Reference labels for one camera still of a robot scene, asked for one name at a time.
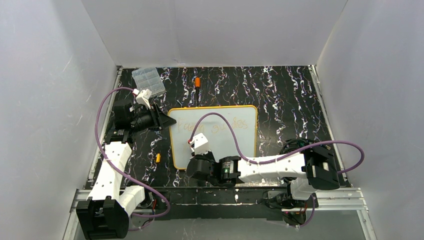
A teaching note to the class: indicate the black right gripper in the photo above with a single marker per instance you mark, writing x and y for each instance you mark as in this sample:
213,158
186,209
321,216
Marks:
195,167

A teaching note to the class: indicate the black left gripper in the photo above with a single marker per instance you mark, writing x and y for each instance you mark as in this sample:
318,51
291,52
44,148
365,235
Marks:
155,117

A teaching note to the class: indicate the yellow framed whiteboard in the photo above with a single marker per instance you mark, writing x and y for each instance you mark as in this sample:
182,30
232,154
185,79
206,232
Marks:
243,119

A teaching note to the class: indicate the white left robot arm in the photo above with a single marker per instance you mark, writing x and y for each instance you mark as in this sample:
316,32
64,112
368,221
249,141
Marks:
105,214

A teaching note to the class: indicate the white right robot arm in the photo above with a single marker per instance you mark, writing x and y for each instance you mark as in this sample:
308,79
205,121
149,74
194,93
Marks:
312,168

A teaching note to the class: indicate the clear plastic organizer box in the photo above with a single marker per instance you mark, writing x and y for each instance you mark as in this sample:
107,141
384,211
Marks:
149,78

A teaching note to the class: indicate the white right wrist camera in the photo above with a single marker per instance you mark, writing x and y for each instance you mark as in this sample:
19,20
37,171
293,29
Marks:
199,145

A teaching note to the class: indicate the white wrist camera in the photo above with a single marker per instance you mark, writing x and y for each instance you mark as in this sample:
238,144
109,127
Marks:
199,145
142,97

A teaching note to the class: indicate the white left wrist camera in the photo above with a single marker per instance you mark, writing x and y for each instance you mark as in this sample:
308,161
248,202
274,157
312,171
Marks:
142,97

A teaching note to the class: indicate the orange handled screwdriver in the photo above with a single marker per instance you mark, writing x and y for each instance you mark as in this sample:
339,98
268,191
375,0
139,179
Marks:
197,84

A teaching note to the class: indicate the aluminium frame rail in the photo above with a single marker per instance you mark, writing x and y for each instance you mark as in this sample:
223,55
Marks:
210,213

